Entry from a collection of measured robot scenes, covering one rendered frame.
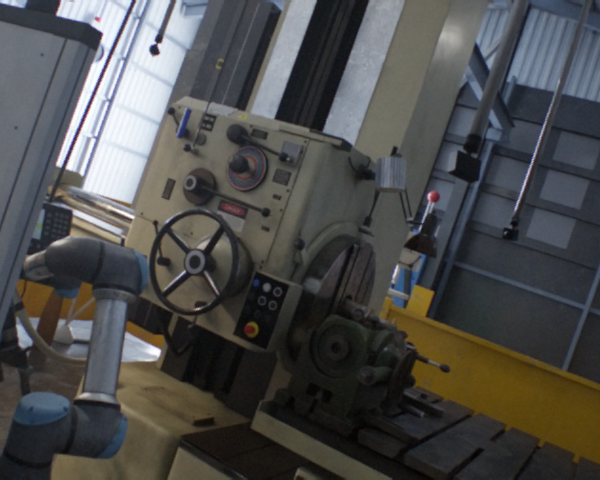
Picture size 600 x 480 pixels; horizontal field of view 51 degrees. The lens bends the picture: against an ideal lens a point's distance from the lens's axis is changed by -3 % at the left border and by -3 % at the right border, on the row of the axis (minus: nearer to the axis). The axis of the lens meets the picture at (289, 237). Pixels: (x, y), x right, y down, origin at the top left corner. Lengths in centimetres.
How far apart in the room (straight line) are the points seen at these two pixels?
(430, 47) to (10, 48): 202
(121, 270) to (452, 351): 322
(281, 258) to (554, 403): 261
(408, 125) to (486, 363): 207
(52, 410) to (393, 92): 211
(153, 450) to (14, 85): 165
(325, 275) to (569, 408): 249
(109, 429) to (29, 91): 79
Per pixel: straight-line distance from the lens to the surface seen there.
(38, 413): 156
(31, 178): 142
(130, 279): 170
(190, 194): 257
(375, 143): 301
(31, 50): 151
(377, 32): 320
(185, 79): 367
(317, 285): 238
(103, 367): 165
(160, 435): 268
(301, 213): 233
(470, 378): 456
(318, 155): 235
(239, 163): 239
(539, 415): 452
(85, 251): 167
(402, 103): 302
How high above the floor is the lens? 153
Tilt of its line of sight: 1 degrees down
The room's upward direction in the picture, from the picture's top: 20 degrees clockwise
